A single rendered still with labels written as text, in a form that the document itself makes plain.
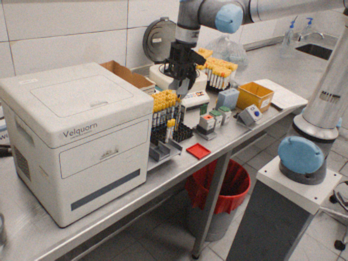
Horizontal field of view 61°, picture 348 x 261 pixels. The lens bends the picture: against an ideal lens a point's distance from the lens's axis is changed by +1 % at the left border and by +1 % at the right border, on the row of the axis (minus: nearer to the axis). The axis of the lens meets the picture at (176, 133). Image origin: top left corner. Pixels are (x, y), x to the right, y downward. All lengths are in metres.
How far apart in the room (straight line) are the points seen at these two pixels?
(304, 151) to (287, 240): 0.42
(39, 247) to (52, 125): 0.31
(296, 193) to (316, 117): 0.29
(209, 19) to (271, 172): 0.53
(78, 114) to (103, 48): 0.79
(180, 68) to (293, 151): 0.42
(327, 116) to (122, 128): 0.51
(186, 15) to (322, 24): 2.63
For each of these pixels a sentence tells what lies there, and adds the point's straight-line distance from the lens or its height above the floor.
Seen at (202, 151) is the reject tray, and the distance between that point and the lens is 1.09.
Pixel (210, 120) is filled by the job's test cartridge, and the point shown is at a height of 0.95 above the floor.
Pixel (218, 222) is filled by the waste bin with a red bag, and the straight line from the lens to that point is 1.77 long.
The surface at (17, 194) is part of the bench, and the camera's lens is 0.93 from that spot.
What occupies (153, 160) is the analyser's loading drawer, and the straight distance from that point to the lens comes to 0.95.
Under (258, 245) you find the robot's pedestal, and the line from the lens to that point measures 1.25.
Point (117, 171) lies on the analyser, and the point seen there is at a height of 0.98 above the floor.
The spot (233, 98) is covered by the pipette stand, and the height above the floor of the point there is 0.95.
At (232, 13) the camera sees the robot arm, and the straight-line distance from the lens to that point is 0.86.
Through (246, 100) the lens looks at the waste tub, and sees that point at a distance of 1.43.
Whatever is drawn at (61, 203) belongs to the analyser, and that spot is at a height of 0.97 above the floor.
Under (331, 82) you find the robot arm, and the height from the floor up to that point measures 1.29.
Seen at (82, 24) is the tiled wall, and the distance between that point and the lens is 1.34.
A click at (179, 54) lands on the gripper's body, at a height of 1.21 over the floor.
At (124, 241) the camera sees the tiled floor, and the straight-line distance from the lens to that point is 1.86.
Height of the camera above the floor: 1.52
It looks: 34 degrees down
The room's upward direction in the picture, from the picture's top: 9 degrees clockwise
